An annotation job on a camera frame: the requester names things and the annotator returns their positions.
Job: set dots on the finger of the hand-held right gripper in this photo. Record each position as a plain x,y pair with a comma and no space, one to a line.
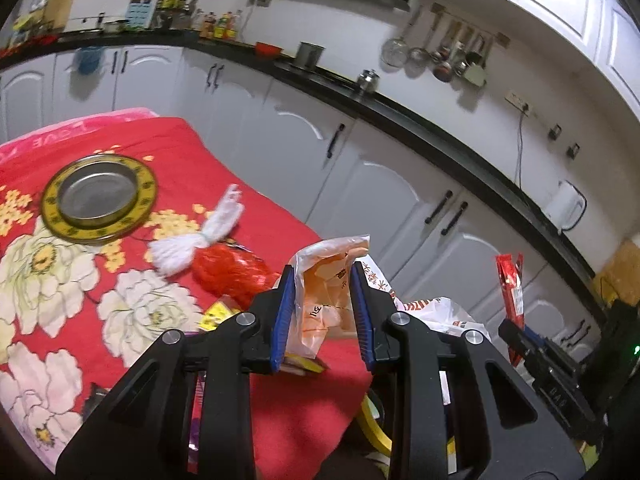
511,337

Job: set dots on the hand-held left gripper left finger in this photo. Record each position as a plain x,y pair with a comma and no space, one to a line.
281,320

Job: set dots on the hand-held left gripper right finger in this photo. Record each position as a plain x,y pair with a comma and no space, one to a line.
361,310

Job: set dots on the orange white plastic bag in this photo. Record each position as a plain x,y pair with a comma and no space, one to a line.
325,290

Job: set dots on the red snack packet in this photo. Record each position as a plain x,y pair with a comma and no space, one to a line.
511,290

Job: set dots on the white bag with orange print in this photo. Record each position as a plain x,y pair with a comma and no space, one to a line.
435,312

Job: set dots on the red mesh bag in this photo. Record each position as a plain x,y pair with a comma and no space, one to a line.
230,275

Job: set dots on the white yarn tassel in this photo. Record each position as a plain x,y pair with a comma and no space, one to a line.
200,237

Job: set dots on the brown board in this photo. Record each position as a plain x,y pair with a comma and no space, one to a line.
620,270

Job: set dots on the white electric kettle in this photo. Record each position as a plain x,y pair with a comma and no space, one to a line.
565,207

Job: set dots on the red floral blanket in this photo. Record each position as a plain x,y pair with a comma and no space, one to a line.
150,170

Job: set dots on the black kitchen countertop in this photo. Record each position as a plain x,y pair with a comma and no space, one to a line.
400,110

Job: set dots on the gold rimmed metal plate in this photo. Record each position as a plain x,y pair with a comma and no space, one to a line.
98,199

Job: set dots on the metal pot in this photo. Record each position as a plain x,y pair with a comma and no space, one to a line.
310,55

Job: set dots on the red bowl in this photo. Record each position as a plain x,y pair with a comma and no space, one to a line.
268,49

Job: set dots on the row of hanging kitchen utensils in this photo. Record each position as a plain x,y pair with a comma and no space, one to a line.
457,55

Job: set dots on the group of sauce bottles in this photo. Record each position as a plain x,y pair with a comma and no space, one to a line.
220,25

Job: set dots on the blue cloth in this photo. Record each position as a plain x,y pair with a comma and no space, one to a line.
90,59

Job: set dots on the blue knife block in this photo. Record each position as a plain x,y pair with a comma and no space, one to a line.
139,15

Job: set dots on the white upper cabinet row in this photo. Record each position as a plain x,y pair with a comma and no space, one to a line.
540,0

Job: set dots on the black wall adapter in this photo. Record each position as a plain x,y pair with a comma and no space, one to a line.
573,150
554,132

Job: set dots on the wall power outlet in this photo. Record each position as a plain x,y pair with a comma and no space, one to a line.
517,101

